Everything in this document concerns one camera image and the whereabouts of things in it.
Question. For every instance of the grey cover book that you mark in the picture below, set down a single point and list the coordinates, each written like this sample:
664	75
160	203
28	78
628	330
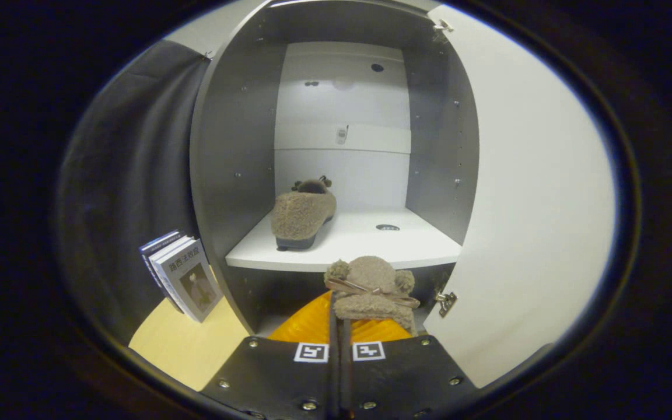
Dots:
193	280

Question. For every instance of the white cabinet shelf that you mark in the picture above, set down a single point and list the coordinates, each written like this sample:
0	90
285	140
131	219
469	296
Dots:
371	239

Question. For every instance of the black backdrop cloth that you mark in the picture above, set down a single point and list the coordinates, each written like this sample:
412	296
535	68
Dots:
126	175

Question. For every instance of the brown fuzzy shoe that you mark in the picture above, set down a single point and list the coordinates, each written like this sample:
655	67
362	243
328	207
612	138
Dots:
371	280
301	213

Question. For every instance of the metal door hinge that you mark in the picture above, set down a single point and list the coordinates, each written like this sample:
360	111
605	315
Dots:
445	302
442	25

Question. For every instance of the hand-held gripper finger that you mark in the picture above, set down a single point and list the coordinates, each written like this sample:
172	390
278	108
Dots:
346	379
333	379

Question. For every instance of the dark blue cover book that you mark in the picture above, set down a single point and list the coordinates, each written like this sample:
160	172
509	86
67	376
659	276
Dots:
146	251

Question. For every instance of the grey shoe cabinet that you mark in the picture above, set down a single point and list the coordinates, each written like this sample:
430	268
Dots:
231	146

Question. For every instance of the white cover book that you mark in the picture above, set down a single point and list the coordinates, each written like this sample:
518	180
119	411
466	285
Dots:
158	256

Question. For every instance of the white shoe cabinet door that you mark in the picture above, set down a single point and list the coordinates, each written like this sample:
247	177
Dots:
534	204

